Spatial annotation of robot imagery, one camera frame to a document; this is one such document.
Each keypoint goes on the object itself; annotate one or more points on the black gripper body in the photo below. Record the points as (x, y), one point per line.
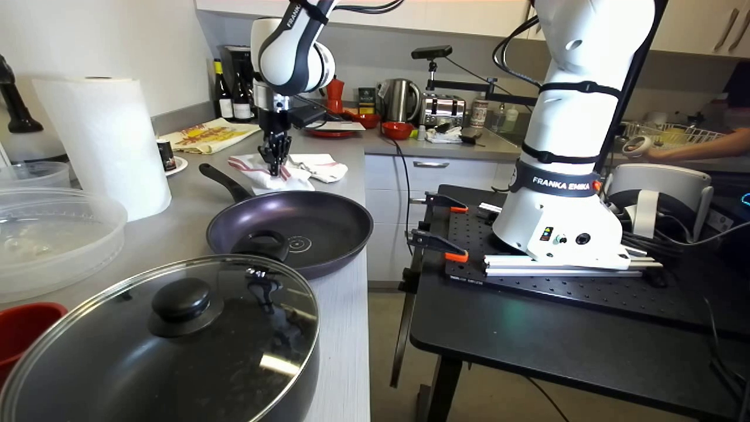
(273, 118)

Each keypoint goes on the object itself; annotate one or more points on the white red-striped towel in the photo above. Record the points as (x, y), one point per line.
(329, 170)
(297, 184)

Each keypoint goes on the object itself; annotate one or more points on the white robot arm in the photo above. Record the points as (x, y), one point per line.
(571, 118)

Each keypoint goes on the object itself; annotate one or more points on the person bare forearm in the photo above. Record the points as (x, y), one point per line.
(710, 143)

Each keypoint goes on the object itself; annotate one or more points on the folded white red-striped towel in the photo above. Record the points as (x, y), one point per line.
(329, 170)

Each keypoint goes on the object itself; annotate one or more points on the black frying pan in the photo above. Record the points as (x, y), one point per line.
(320, 230)

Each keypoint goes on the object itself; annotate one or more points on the white paper towel roll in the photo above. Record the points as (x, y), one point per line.
(109, 147)

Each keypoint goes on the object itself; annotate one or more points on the dark wine bottle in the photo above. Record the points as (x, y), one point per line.
(245, 101)
(220, 96)

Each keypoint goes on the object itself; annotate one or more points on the red flat plate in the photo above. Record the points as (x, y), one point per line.
(332, 133)

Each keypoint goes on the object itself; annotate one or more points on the yellow red printed bag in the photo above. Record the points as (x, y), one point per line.
(206, 137)

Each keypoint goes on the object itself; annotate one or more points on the red moka pot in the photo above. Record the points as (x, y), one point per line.
(339, 96)

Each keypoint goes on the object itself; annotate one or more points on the black coffee machine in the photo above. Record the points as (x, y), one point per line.
(237, 58)

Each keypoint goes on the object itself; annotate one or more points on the small white plate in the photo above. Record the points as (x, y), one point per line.
(182, 164)

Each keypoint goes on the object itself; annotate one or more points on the small dark jar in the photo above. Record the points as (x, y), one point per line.
(168, 156)

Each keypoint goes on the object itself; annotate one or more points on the red bowl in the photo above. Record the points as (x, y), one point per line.
(396, 132)

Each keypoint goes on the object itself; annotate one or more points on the white base cabinet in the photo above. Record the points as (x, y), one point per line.
(383, 235)

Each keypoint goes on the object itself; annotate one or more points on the steel electric kettle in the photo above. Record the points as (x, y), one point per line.
(401, 101)

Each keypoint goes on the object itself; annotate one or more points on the clear plastic container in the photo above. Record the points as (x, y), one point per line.
(54, 241)

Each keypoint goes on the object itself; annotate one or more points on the spray bottle with black trigger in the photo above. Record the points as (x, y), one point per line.
(14, 109)

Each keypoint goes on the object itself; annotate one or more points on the black pot with glass lid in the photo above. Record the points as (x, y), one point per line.
(118, 367)

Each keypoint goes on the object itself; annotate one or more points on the white metal mounting rails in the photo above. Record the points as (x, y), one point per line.
(546, 271)

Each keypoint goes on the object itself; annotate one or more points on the red mug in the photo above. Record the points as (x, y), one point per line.
(25, 332)

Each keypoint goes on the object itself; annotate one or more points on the black perforated robot table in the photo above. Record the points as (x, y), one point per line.
(563, 336)

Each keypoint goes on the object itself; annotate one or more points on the white grey rounded device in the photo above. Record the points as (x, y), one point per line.
(663, 179)

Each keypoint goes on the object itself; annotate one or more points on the dish rack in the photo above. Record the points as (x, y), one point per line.
(663, 124)

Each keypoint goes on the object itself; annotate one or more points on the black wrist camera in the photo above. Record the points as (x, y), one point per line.
(308, 113)

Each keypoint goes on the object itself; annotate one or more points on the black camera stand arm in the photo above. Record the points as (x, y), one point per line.
(432, 51)

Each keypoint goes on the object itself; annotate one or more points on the white wall cabinets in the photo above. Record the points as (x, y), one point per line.
(454, 15)

